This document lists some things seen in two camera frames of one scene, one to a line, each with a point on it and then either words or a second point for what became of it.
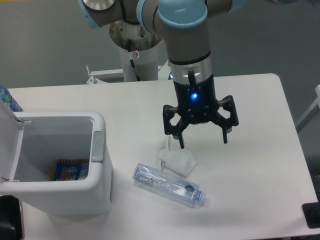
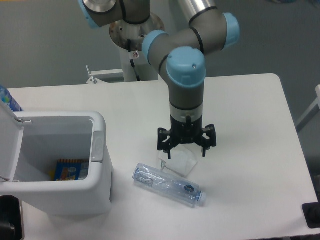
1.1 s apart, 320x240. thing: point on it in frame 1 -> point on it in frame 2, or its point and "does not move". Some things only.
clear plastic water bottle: (184, 190) does not move
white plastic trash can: (67, 170) does not move
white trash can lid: (11, 130) does not move
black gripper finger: (226, 124) -> (206, 144)
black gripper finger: (177, 131) -> (166, 147)
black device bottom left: (11, 225) does not move
